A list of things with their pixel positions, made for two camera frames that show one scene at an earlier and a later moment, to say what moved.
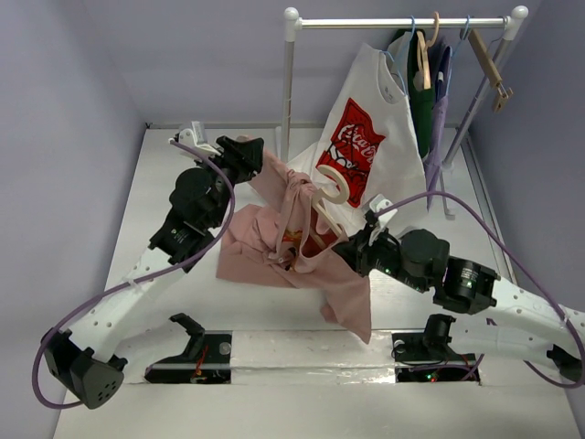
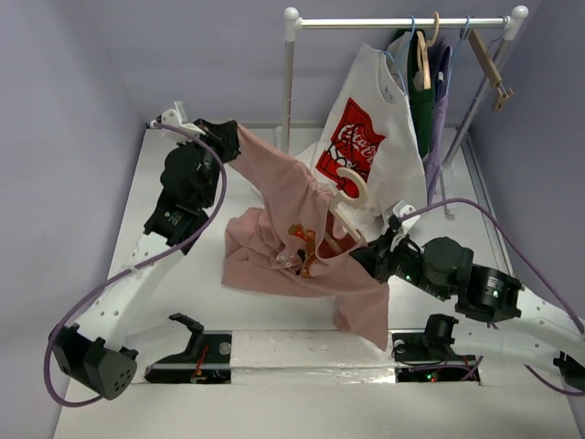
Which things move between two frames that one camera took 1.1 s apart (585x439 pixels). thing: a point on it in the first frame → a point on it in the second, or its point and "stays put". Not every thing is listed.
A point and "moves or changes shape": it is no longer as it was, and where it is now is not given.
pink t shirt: x=282 y=242 moves or changes shape
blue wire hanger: x=386 y=51 stays put
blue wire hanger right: x=467 y=31 stays put
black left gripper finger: x=251 y=153 → x=224 y=139
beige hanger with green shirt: x=422 y=47 stays put
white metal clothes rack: x=293 y=24 stays put
